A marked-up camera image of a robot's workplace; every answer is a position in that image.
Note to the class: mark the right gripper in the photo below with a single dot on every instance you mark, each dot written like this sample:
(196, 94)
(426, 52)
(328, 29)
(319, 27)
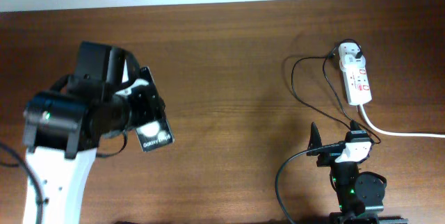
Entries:
(327, 157)

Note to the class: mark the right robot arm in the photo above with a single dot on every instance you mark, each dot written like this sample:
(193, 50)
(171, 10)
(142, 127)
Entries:
(360, 194)

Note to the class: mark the white power strip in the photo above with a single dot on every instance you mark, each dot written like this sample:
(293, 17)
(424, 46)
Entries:
(356, 81)

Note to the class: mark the white USB charger plug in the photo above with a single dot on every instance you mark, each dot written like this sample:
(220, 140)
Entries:
(351, 62)

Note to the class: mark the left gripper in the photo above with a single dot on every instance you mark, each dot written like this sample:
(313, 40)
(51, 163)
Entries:
(151, 101)

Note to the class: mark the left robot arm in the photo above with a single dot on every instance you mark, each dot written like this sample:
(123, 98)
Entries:
(63, 129)

